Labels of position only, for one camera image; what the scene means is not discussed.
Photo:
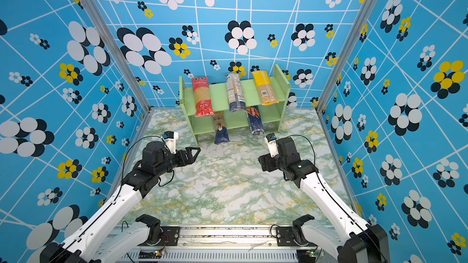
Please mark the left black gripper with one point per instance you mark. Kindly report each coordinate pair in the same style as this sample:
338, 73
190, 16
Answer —
191, 158

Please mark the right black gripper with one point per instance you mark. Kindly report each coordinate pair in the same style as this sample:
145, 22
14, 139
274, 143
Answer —
266, 162

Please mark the dark blue Barilla spaghetti package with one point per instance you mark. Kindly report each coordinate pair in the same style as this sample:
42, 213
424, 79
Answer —
255, 121

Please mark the red spaghetti package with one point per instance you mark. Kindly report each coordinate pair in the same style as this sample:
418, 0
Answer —
202, 97

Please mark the clear blue-label spaghetti package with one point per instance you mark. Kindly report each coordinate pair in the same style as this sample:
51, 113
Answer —
235, 93

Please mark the yellow spaghetti package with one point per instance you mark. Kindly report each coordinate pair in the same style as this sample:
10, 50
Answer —
265, 88

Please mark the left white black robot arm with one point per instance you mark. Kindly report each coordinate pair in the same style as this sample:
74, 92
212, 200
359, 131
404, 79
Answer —
90, 243

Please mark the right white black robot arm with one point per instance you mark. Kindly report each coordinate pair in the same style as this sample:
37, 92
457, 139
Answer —
352, 239

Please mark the green two-tier wooden shelf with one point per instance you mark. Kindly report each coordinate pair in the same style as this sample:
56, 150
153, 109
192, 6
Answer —
218, 92

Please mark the right green circuit board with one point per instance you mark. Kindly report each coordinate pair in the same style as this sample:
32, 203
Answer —
308, 256

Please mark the green circuit board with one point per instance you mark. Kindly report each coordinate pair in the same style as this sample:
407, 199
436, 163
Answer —
308, 256
151, 254

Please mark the left green circuit board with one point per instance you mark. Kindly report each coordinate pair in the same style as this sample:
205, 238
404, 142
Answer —
151, 254

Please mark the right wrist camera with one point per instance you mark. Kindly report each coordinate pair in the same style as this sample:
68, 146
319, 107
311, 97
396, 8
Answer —
271, 141

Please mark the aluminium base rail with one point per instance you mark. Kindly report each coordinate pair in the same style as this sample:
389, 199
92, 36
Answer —
225, 244

